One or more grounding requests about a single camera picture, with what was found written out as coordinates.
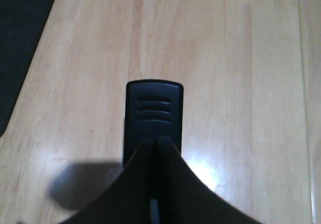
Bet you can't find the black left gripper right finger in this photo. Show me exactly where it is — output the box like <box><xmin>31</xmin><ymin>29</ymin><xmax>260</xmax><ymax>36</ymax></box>
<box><xmin>156</xmin><ymin>137</ymin><xmax>257</xmax><ymax>223</ymax></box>

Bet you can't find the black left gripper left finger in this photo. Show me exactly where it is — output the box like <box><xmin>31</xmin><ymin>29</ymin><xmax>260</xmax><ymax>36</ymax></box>
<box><xmin>62</xmin><ymin>139</ymin><xmax>153</xmax><ymax>223</ymax></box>

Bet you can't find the black orange stapler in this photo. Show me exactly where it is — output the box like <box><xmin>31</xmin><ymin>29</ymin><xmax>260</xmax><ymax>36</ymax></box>
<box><xmin>123</xmin><ymin>79</ymin><xmax>184</xmax><ymax>166</ymax></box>

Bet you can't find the black computer monitor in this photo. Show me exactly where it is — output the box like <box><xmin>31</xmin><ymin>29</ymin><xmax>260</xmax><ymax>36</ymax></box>
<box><xmin>1</xmin><ymin>0</ymin><xmax>54</xmax><ymax>134</ymax></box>

